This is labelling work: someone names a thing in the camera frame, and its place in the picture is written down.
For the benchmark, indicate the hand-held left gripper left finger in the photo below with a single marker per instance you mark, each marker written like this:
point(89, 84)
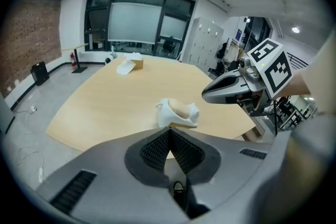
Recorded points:
point(105, 186)

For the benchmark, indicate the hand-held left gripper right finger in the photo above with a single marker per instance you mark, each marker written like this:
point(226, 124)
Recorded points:
point(231, 173)

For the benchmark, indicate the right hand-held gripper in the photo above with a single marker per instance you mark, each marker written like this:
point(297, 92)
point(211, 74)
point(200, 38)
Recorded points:
point(275, 70)

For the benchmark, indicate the white plastic holder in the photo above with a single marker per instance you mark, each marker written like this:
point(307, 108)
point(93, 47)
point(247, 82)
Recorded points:
point(164, 115)

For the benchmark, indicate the person's right forearm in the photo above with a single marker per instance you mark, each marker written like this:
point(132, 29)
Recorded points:
point(296, 85)

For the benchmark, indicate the clothes rack with coats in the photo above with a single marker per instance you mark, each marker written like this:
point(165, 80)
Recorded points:
point(233, 53)

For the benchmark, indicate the white locker cabinet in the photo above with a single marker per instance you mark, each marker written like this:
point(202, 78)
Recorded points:
point(206, 42)

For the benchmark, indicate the black framed glass doorway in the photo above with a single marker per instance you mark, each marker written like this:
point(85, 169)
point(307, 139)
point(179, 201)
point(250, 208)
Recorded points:
point(257, 30)

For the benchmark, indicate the black railing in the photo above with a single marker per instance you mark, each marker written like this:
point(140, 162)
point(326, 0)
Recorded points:
point(299, 61)

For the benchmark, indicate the round ceiling spotlight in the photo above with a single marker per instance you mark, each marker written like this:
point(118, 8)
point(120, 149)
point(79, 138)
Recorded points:
point(295, 29)

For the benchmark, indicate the cardboard box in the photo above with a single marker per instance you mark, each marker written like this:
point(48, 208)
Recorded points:
point(137, 64)

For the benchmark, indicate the white round appliance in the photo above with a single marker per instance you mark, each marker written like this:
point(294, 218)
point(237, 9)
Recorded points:
point(109, 60)

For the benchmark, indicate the black floor box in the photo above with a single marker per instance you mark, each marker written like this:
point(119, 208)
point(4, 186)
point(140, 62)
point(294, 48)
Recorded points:
point(40, 74)

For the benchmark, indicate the red fire extinguisher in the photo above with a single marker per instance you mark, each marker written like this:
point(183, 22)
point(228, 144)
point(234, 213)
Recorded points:
point(72, 59)

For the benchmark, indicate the small wooden side table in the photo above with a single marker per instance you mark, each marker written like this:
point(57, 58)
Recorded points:
point(76, 47)

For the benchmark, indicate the black framed window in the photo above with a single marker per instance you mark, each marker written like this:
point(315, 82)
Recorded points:
point(99, 2)

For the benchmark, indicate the blue wall poster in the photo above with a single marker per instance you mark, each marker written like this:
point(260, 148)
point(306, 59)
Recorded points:
point(239, 34)

